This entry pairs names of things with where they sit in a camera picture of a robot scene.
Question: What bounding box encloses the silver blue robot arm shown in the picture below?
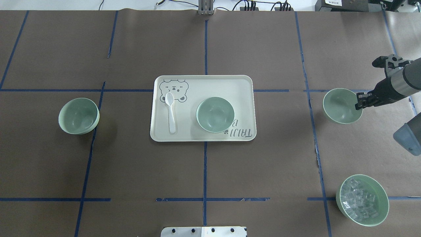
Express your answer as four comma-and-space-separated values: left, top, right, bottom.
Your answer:
355, 54, 421, 156

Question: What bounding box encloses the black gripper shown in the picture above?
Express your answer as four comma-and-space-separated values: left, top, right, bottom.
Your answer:
355, 78, 405, 110

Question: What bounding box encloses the green bowl on tray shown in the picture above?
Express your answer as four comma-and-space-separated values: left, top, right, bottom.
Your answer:
196, 96, 235, 133

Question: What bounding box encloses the lone green bowl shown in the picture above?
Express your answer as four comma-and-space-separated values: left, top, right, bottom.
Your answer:
58, 98, 100, 135

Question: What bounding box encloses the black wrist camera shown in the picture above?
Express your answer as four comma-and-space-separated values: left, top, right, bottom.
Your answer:
372, 54, 413, 69

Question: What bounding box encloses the green bowl with ice cubes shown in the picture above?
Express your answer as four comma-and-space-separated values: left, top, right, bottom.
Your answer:
335, 174, 389, 227

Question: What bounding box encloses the white plastic spoon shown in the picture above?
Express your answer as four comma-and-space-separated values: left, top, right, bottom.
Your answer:
165, 92, 176, 134

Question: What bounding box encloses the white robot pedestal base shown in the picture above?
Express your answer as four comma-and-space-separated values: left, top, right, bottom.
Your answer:
161, 226, 248, 237

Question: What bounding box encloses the cream bear print tray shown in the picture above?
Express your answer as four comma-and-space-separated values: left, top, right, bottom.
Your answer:
150, 75, 257, 142

